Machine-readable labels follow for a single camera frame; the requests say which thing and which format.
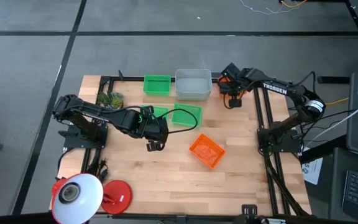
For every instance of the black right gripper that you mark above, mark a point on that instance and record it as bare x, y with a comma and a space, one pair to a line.
233, 85

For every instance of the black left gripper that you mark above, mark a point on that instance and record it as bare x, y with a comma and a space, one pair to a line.
154, 130

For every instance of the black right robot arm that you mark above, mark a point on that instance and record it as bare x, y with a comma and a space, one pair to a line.
275, 87

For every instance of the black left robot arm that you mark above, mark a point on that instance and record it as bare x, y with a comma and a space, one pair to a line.
85, 113

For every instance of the green leafy toy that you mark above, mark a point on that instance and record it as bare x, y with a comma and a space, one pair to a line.
112, 100

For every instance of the red desk lamp white shade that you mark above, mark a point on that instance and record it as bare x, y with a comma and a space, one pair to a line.
85, 199

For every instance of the white paper sheet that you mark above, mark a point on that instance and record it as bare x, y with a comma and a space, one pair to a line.
312, 169

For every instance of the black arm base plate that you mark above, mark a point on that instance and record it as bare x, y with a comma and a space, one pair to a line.
82, 137
286, 144

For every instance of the black aluminium frame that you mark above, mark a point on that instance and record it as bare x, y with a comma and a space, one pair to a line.
267, 186

